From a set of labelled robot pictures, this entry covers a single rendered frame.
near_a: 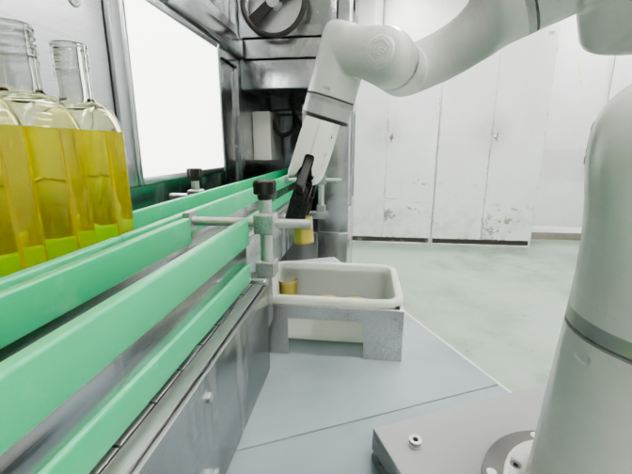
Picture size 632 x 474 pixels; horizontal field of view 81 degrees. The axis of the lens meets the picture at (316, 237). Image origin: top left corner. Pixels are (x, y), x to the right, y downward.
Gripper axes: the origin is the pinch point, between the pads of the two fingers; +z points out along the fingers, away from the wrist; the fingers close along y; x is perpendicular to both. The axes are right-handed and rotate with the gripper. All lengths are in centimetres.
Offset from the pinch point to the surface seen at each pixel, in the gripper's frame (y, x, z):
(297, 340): 13.4, 6.9, 15.7
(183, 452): 41.7, 2.4, 8.0
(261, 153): -80, -31, 5
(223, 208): 3.0, -12.0, 3.2
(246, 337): 27.3, 2.0, 7.9
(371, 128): -345, 4, -14
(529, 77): -351, 134, -101
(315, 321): 13.2, 8.5, 11.8
